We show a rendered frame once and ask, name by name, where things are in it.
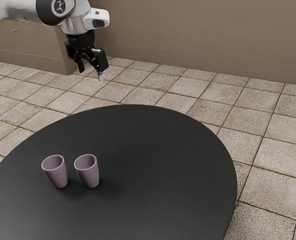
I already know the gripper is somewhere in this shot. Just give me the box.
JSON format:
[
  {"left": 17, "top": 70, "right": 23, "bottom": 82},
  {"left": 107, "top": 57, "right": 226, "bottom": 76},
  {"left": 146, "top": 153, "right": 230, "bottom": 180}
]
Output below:
[{"left": 64, "top": 30, "right": 110, "bottom": 82}]

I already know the mauve cup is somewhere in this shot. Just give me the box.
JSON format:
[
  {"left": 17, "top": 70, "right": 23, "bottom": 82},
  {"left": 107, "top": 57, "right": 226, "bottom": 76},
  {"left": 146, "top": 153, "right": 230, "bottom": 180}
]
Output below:
[
  {"left": 74, "top": 153, "right": 100, "bottom": 189},
  {"left": 41, "top": 154, "right": 69, "bottom": 190}
]

